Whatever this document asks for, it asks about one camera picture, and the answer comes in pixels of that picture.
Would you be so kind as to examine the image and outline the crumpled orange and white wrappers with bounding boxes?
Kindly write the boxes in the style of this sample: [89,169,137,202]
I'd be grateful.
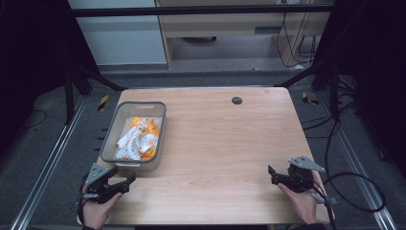
[114,116,161,162]

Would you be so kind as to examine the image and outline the white cabinet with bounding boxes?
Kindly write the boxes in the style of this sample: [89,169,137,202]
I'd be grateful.
[66,0,169,67]

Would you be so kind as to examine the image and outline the black and yellow floor tape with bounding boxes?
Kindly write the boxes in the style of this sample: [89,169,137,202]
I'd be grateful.
[301,91,321,106]
[97,93,110,112]

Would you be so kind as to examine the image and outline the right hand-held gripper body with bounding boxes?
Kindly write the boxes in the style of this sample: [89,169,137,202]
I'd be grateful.
[275,155,327,194]

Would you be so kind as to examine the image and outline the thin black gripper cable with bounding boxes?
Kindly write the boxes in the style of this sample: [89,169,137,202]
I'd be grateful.
[77,173,90,226]

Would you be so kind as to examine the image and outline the black horizontal frame bar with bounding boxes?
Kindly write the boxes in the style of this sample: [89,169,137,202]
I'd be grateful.
[70,4,335,18]

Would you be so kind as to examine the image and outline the hanging black desk cables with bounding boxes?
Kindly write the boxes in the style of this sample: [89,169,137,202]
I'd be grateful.
[275,11,320,69]

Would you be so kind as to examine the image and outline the grey plastic bin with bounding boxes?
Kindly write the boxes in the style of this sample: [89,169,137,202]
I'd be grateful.
[99,101,168,173]

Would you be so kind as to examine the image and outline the black metal stand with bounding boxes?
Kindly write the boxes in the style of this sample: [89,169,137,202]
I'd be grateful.
[62,61,129,127]
[275,59,356,123]

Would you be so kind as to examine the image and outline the black curtain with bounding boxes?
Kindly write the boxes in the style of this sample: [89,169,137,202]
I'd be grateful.
[0,0,101,157]
[314,0,406,178]

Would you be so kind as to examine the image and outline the person's left hand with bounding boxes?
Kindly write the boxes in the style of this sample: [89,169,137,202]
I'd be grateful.
[81,186,124,230]

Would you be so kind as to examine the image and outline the aluminium floor rail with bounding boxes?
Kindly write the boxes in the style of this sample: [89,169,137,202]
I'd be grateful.
[315,92,398,230]
[9,95,88,230]

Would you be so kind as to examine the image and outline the black floor cables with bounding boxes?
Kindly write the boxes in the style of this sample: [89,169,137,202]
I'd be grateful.
[301,94,359,140]

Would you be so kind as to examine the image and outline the black floor cable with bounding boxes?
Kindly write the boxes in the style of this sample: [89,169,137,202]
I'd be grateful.
[18,108,48,130]

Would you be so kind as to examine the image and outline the person's right hand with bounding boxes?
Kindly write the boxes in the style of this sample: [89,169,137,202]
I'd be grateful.
[276,182,321,225]

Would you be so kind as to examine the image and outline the grey cable plug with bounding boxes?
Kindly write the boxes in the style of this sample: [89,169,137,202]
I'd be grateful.
[310,191,339,207]

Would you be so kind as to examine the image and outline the light wooden desk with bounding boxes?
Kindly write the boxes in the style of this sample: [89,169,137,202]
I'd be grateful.
[154,0,335,70]

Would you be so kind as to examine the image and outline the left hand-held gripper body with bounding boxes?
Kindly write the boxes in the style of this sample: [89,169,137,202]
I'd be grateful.
[82,162,130,205]

